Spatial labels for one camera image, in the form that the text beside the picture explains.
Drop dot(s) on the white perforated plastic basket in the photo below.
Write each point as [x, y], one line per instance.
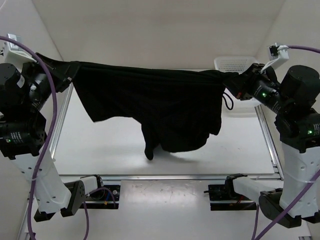
[232, 107]

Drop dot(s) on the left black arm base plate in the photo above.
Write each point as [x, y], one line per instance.
[103, 199]

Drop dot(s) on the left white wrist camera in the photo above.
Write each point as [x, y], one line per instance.
[15, 55]

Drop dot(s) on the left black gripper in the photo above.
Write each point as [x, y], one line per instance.
[63, 71]

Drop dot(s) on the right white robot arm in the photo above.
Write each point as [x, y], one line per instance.
[298, 125]

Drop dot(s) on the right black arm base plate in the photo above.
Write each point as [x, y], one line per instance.
[223, 197]

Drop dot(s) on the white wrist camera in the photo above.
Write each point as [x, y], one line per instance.
[15, 55]
[278, 55]

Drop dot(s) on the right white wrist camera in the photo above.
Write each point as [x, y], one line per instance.
[278, 55]

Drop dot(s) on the black shorts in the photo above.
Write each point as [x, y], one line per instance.
[177, 109]

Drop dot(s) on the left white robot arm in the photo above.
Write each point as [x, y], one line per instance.
[23, 136]

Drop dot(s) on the aluminium table frame rail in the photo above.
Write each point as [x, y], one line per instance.
[165, 198]

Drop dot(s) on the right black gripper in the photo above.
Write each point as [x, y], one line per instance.
[240, 84]

